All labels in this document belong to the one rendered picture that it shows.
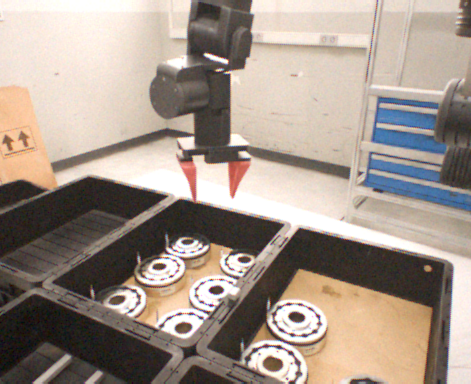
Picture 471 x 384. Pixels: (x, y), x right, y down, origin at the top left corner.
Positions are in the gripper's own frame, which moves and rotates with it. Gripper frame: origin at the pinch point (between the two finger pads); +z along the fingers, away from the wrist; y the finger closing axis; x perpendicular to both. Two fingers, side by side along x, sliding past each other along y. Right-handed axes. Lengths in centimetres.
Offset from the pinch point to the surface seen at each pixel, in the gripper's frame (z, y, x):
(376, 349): 23.6, 23.2, -16.6
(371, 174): 62, 136, 142
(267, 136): 77, 126, 294
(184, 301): 23.5, -5.0, 4.1
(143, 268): 20.2, -11.8, 12.6
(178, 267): 20.5, -4.9, 11.4
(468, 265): 36, 75, 13
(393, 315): 23.4, 31.0, -10.4
